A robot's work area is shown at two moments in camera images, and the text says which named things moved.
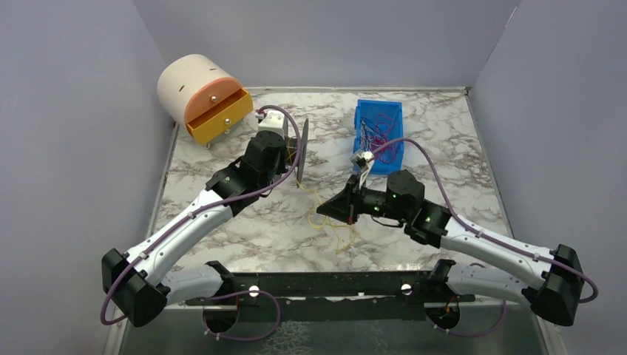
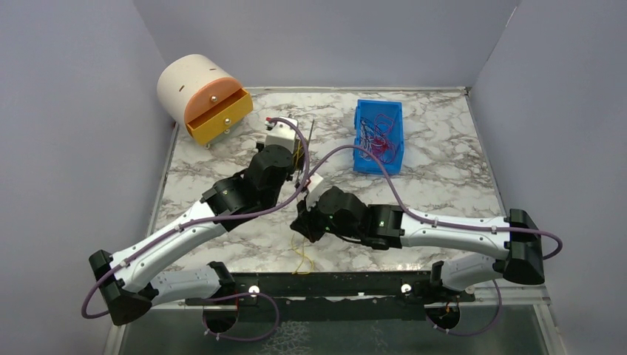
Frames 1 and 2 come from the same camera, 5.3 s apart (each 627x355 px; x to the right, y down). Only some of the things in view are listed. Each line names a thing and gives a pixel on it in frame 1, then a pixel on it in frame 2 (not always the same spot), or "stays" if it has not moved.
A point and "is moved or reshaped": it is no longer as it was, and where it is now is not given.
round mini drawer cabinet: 200,94 stays
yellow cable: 327,221 is moved or reshaped
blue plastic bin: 376,122 stays
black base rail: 334,297 stays
